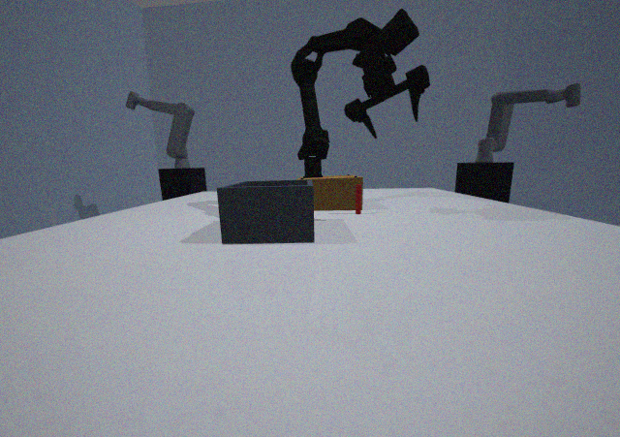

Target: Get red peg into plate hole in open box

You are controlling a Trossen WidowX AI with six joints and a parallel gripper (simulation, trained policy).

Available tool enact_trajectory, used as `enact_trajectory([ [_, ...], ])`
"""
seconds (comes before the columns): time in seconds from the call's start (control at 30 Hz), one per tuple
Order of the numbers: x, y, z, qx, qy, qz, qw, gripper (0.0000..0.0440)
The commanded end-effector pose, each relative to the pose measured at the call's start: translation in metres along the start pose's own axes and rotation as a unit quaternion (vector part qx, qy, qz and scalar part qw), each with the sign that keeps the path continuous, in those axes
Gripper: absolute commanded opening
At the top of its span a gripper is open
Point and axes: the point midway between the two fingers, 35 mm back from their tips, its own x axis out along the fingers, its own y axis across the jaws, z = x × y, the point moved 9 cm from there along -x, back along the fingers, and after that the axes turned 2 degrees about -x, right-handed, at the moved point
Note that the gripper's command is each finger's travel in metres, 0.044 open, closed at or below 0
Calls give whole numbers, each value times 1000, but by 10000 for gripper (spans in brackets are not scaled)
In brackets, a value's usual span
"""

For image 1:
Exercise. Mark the red peg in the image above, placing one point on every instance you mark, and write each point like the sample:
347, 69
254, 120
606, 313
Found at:
358, 199

